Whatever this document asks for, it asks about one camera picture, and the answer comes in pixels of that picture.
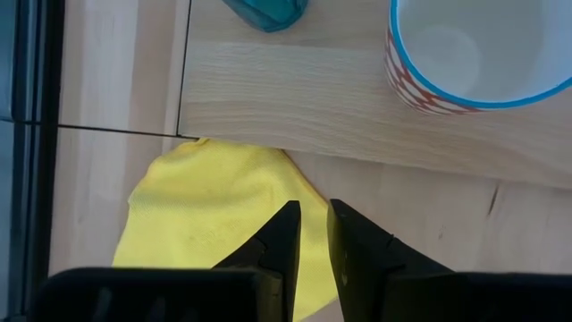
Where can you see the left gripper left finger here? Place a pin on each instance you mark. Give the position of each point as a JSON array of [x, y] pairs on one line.
[[268, 277]]

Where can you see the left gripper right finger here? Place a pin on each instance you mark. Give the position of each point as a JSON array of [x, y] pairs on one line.
[[371, 277]]

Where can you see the red white patterned mug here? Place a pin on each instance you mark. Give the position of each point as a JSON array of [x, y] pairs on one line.
[[447, 44]]

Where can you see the teal translucent plastic cup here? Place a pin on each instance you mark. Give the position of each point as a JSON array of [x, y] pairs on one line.
[[268, 13]]

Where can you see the yellow cloth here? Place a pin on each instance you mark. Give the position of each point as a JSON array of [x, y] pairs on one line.
[[201, 201]]

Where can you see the black table edge rail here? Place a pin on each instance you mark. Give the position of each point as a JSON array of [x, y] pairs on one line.
[[44, 134]]

